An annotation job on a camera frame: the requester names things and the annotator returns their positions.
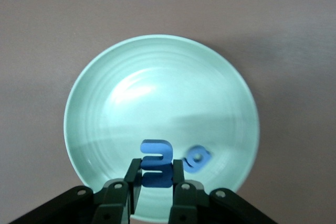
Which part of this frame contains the green plate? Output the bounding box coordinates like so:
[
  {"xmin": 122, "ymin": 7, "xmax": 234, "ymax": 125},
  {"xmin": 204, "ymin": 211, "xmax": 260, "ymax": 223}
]
[{"xmin": 63, "ymin": 34, "xmax": 260, "ymax": 222}]

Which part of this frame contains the dark blue foam small m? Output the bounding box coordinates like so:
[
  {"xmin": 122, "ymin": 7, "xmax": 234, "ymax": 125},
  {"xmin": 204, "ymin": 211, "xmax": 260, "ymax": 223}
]
[{"xmin": 140, "ymin": 139, "xmax": 174, "ymax": 189}]

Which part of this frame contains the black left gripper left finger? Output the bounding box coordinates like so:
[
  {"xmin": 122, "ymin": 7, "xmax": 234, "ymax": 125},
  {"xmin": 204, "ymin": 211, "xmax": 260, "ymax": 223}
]
[{"xmin": 9, "ymin": 157, "xmax": 142, "ymax": 224}]

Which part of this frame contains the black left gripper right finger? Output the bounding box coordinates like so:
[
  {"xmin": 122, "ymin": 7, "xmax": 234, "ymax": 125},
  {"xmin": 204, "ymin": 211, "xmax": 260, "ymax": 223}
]
[{"xmin": 167, "ymin": 159, "xmax": 276, "ymax": 224}]

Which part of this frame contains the blue foam small round letter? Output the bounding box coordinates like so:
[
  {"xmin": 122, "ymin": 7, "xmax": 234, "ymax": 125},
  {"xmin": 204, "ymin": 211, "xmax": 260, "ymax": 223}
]
[{"xmin": 183, "ymin": 145, "xmax": 212, "ymax": 174}]

